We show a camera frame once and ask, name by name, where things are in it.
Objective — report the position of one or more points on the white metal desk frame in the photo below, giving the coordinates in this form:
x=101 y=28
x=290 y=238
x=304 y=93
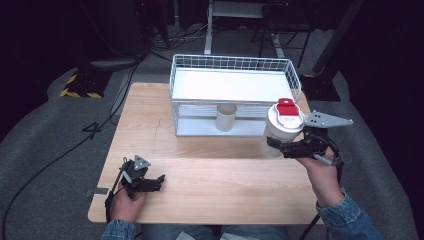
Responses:
x=208 y=30

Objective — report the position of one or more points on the grey stand base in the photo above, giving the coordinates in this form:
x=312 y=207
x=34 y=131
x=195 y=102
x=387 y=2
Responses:
x=113 y=63

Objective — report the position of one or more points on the person's left leg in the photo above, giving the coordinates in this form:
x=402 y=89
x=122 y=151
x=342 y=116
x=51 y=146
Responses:
x=166 y=232

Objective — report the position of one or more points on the white cup with red lid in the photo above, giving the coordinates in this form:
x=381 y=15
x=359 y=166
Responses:
x=280 y=130

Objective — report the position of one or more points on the person's right leg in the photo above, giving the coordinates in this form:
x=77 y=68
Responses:
x=256 y=231

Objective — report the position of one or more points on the beige paper cup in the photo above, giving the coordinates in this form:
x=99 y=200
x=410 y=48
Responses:
x=226 y=118

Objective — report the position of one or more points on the black stand with base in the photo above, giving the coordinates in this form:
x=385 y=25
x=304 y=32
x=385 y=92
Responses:
x=321 y=88

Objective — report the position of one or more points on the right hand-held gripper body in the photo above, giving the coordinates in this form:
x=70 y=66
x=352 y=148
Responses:
x=308 y=148

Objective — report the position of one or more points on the person's leg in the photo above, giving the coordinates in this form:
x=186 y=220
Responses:
x=256 y=231
x=166 y=232

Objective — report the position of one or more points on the grey tape strip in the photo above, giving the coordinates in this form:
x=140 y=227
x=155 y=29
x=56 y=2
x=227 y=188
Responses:
x=101 y=191

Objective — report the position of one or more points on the black chair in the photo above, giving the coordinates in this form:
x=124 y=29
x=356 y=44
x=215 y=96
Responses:
x=283 y=20

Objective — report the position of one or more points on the person's right hand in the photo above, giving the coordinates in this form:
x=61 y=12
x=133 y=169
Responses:
x=321 y=180

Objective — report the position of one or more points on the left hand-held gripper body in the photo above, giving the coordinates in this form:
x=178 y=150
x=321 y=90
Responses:
x=135 y=171

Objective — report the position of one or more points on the person's left hand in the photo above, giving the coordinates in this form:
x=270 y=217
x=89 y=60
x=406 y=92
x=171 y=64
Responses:
x=125 y=206

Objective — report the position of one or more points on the black yellow striped base plate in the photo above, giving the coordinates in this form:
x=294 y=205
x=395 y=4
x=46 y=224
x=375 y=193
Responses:
x=86 y=83

